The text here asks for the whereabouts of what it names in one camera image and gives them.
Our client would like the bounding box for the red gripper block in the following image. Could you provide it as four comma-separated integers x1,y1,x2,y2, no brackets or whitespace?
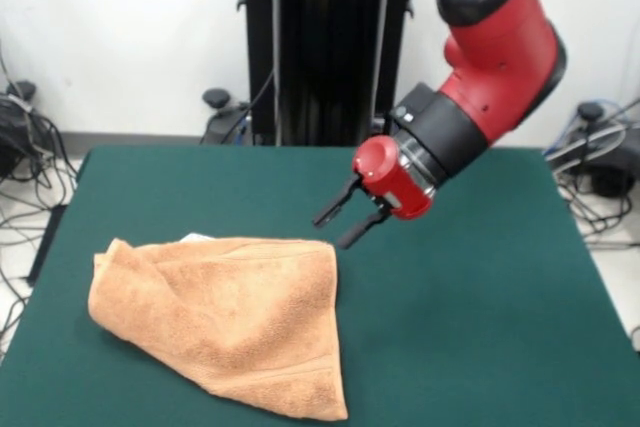
312,135,434,251

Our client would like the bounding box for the tan terry towel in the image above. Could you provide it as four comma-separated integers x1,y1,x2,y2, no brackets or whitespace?
88,231,350,421

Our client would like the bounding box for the dark green table cloth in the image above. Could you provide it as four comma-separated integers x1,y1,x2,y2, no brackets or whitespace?
0,145,640,427

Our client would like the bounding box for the grey stand leg with knob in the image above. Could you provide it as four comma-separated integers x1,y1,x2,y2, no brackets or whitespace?
0,80,39,176
547,100,640,198

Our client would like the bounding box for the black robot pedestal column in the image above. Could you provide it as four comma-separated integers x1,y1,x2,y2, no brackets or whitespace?
234,0,417,148

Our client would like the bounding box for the tangle of black cables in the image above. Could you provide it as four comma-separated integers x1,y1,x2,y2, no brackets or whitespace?
544,96,640,251
0,54,81,348

